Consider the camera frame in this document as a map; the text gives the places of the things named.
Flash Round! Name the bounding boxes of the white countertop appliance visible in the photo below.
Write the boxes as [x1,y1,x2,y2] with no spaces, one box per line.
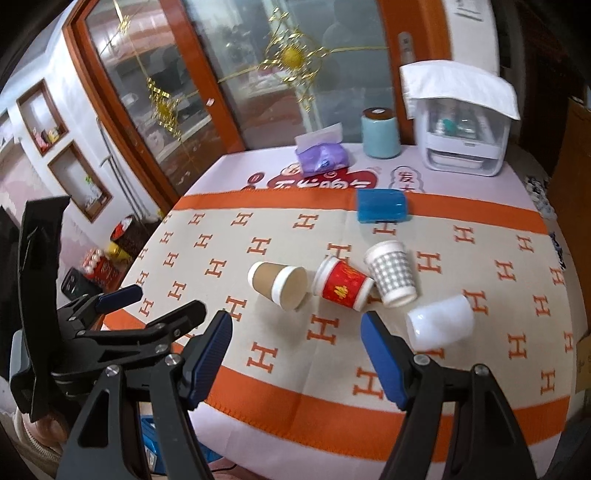
[414,98,511,177]

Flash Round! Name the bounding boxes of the wooden glass door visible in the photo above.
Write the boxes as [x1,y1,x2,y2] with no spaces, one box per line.
[63,1,451,210]

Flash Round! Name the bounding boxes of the brown paper cup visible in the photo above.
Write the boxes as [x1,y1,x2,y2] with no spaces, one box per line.
[247,261,308,311]

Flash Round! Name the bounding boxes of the white cloth on appliance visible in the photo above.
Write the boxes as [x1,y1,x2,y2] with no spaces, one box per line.
[399,60,521,121]

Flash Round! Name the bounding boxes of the blue plastic cup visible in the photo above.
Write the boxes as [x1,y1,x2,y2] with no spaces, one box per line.
[356,189,409,224]

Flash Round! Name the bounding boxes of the red paper cup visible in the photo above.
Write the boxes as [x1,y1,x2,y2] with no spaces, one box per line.
[311,256,375,312]

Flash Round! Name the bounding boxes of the white plastic cup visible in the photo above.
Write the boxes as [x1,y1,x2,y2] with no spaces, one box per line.
[406,295,475,351]

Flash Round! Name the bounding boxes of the light blue canister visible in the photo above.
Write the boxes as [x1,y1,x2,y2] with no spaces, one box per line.
[362,107,402,159]

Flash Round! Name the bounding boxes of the purple tissue pack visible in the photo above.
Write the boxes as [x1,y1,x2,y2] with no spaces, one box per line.
[294,123,349,178]

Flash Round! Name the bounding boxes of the grey checked paper cup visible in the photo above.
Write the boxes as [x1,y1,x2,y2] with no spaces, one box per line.
[363,240,418,308]

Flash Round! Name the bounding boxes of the orange beige H-pattern tablecloth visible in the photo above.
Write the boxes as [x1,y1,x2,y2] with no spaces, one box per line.
[98,142,578,480]

